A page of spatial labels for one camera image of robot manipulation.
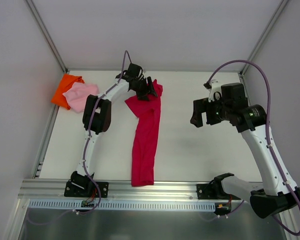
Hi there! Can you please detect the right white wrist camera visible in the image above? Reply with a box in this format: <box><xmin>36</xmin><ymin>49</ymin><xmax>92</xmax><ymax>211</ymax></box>
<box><xmin>203</xmin><ymin>79</ymin><xmax>222</xmax><ymax>103</ymax></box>

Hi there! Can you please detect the aluminium frame post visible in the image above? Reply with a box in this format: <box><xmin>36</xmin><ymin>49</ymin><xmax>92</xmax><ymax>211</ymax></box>
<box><xmin>247</xmin><ymin>0</ymin><xmax>291</xmax><ymax>62</ymax></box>
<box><xmin>24</xmin><ymin>0</ymin><xmax>68</xmax><ymax>73</ymax></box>

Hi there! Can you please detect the right aluminium frame post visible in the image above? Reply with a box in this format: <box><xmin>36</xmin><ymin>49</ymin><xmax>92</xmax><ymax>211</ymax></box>
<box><xmin>247</xmin><ymin>0</ymin><xmax>291</xmax><ymax>62</ymax></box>

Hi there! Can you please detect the magenta t shirt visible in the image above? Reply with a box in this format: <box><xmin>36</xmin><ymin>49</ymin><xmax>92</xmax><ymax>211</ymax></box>
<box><xmin>125</xmin><ymin>80</ymin><xmax>163</xmax><ymax>187</ymax></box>

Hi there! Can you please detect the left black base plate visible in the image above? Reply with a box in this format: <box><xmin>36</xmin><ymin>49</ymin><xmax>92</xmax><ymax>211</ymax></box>
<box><xmin>63</xmin><ymin>179</ymin><xmax>109</xmax><ymax>198</ymax></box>

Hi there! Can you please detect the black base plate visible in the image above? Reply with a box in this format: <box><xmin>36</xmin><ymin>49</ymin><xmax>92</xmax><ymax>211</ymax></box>
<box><xmin>63</xmin><ymin>179</ymin><xmax>109</xmax><ymax>198</ymax></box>
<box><xmin>196</xmin><ymin>181</ymin><xmax>241</xmax><ymax>200</ymax></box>

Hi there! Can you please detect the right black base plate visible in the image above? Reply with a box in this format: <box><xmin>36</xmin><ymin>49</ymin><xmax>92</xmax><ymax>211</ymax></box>
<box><xmin>196</xmin><ymin>181</ymin><xmax>241</xmax><ymax>200</ymax></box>

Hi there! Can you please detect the white slotted cable duct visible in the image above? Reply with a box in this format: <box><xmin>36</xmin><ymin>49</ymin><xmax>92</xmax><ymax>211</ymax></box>
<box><xmin>28</xmin><ymin>199</ymin><xmax>216</xmax><ymax>212</ymax></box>

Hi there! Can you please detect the aluminium mounting rail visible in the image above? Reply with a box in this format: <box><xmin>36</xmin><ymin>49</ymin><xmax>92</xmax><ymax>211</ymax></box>
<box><xmin>17</xmin><ymin>178</ymin><xmax>207</xmax><ymax>201</ymax></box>

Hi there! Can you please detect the pink folded t shirt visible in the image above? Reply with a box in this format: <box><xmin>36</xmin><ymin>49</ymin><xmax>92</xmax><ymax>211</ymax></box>
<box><xmin>62</xmin><ymin>82</ymin><xmax>100</xmax><ymax>113</ymax></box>

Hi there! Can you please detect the left aluminium frame post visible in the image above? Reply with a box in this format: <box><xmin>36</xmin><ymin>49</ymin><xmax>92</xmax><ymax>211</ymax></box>
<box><xmin>24</xmin><ymin>0</ymin><xmax>68</xmax><ymax>73</ymax></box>

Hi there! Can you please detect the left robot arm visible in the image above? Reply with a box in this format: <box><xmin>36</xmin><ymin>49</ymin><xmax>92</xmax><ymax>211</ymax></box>
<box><xmin>64</xmin><ymin>63</ymin><xmax>159</xmax><ymax>198</ymax></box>

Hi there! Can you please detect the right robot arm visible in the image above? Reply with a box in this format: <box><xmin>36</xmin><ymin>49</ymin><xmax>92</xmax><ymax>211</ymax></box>
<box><xmin>190</xmin><ymin>80</ymin><xmax>300</xmax><ymax>219</ymax></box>

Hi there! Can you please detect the orange folded t shirt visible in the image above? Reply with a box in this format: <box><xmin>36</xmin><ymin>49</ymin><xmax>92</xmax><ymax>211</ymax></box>
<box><xmin>51</xmin><ymin>73</ymin><xmax>85</xmax><ymax>110</ymax></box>

